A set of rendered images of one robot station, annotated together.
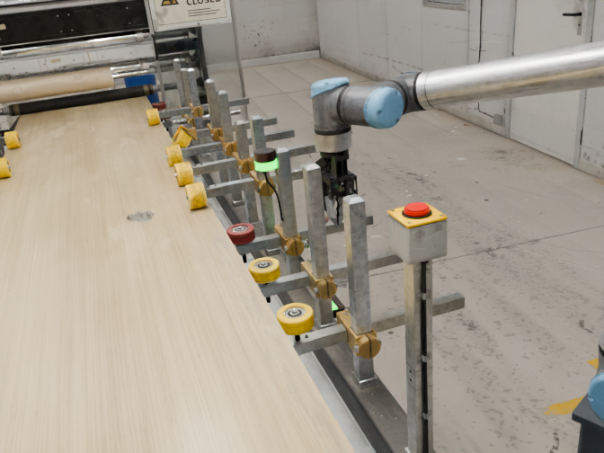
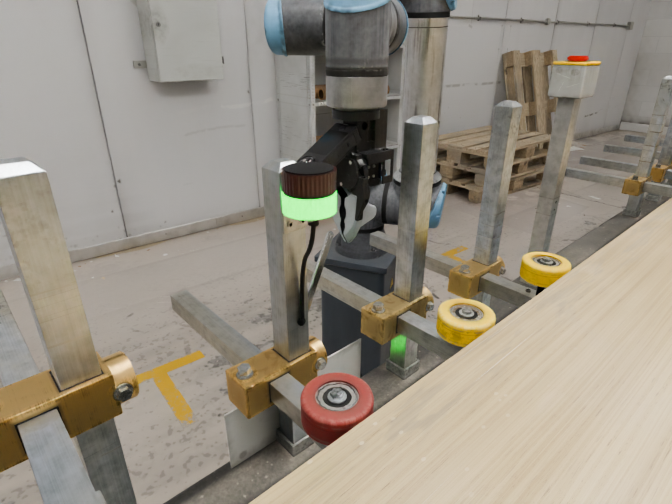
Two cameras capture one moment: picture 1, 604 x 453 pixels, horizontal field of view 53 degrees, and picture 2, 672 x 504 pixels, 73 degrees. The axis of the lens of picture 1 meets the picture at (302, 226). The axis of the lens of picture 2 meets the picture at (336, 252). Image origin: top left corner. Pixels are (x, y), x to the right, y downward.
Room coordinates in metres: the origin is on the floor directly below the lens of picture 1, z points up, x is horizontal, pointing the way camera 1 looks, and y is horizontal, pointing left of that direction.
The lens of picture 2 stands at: (1.77, 0.52, 1.25)
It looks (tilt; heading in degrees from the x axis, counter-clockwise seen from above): 25 degrees down; 245
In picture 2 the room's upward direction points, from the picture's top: straight up
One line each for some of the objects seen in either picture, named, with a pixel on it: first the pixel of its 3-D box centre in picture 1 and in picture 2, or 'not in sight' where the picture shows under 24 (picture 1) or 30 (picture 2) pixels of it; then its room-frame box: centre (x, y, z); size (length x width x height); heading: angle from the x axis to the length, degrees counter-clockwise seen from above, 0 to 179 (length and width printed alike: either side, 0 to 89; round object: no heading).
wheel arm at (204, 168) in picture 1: (250, 159); not in sight; (2.13, 0.16, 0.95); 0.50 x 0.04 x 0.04; 107
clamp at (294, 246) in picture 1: (288, 239); (280, 372); (1.63, 0.04, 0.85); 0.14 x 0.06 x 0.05; 17
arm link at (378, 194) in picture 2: not in sight; (365, 197); (1.05, -0.74, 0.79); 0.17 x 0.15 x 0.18; 137
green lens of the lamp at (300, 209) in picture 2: (265, 164); (309, 201); (1.59, 0.08, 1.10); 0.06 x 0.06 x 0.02
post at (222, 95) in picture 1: (230, 151); not in sight; (2.32, 0.25, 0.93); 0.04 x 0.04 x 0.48; 17
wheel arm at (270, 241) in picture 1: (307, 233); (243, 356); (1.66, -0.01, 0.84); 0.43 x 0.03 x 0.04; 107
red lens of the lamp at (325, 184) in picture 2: (264, 155); (308, 179); (1.59, 0.08, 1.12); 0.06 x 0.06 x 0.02
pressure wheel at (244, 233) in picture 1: (242, 244); (337, 431); (1.60, 0.18, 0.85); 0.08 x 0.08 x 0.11
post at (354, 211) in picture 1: (359, 299); (490, 226); (1.13, -0.11, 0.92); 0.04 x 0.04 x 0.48; 17
